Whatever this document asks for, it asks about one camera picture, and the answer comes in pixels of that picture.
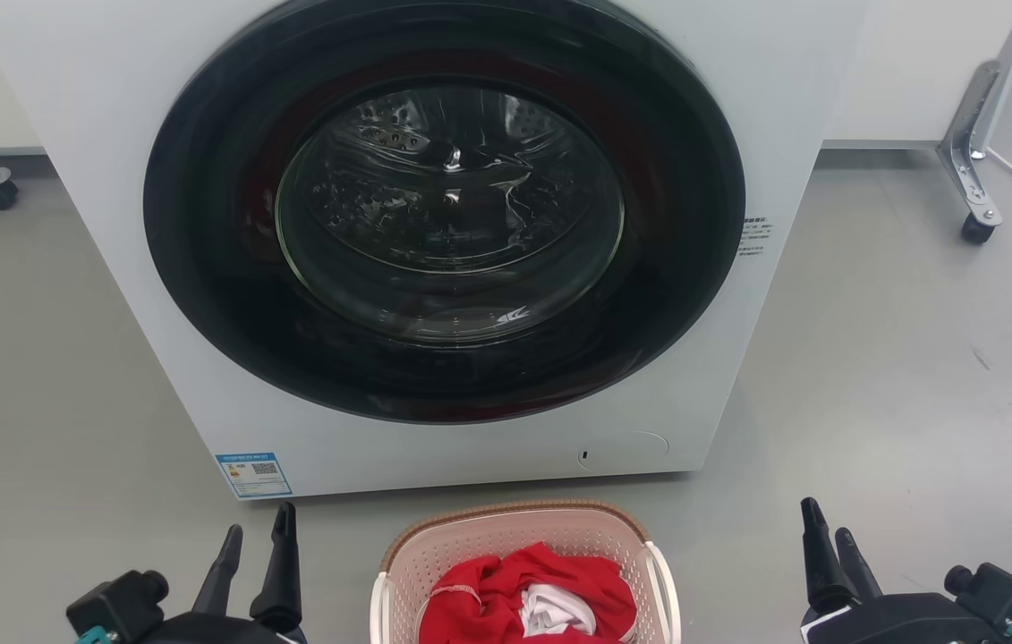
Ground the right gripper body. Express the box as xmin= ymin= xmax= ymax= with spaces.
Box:
xmin=799 ymin=563 xmax=1012 ymax=644

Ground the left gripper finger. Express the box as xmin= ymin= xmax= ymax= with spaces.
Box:
xmin=192 ymin=525 xmax=244 ymax=618
xmin=250 ymin=502 xmax=303 ymax=632

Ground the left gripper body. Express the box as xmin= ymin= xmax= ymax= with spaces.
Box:
xmin=66 ymin=570 xmax=308 ymax=644

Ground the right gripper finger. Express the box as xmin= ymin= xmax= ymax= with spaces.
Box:
xmin=800 ymin=497 xmax=859 ymax=616
xmin=835 ymin=528 xmax=883 ymax=600

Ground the beige perforated laundry basket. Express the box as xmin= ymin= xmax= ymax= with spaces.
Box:
xmin=370 ymin=499 xmax=682 ymax=644

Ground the blue energy label sticker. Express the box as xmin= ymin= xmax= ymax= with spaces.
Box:
xmin=215 ymin=452 xmax=293 ymax=499

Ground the red garment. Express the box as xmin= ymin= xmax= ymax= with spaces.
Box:
xmin=418 ymin=542 xmax=638 ymax=644

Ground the white garment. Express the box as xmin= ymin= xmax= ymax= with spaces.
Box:
xmin=521 ymin=584 xmax=598 ymax=637

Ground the round black washing machine door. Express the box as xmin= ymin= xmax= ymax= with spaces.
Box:
xmin=143 ymin=0 xmax=747 ymax=425

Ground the white front-load washing machine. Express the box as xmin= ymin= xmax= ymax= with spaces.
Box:
xmin=0 ymin=0 xmax=870 ymax=500

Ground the metal caster leg frame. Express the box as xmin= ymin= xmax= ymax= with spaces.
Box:
xmin=936 ymin=0 xmax=1012 ymax=246

